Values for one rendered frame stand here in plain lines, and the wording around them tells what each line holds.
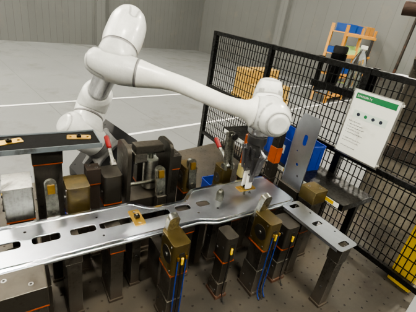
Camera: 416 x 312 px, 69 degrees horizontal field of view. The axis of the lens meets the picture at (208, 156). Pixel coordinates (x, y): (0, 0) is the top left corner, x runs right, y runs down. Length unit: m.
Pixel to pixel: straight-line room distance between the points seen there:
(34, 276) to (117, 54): 0.70
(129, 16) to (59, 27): 10.77
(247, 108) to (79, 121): 0.92
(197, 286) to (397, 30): 9.72
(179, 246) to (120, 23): 0.78
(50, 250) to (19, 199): 0.19
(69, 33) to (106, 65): 10.99
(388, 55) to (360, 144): 8.92
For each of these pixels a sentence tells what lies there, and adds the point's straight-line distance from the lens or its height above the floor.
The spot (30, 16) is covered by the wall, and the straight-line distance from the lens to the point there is 11.71.
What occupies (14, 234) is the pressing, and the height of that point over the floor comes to 1.00.
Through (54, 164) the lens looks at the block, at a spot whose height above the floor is 1.08.
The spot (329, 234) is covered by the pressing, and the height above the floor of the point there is 1.00.
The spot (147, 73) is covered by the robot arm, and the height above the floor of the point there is 1.44.
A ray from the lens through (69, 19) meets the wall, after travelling 12.05.
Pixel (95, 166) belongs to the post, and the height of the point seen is 1.10.
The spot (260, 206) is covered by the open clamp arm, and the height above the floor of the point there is 1.07.
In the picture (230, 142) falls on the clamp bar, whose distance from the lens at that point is 1.32.
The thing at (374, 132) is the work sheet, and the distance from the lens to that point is 1.52.
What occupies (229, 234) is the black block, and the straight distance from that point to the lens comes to 1.08.
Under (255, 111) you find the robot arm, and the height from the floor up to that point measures 1.41.
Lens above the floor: 1.66
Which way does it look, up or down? 25 degrees down
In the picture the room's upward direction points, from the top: 9 degrees clockwise
